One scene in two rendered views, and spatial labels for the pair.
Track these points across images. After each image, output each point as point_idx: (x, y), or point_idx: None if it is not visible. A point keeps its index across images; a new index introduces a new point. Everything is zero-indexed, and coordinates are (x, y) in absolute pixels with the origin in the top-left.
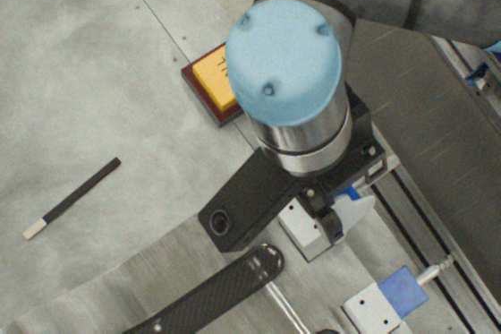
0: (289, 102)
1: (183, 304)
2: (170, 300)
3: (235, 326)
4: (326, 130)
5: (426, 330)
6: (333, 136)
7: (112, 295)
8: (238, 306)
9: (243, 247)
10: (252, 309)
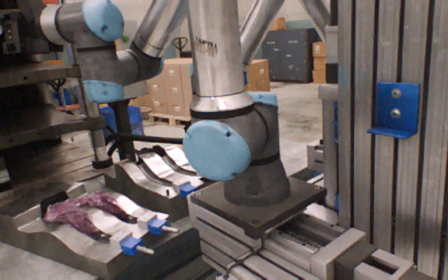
0: (190, 65)
1: (184, 170)
2: (185, 168)
3: (179, 175)
4: (194, 85)
5: (184, 223)
6: (195, 92)
7: (185, 161)
8: (184, 174)
9: (185, 131)
10: (183, 176)
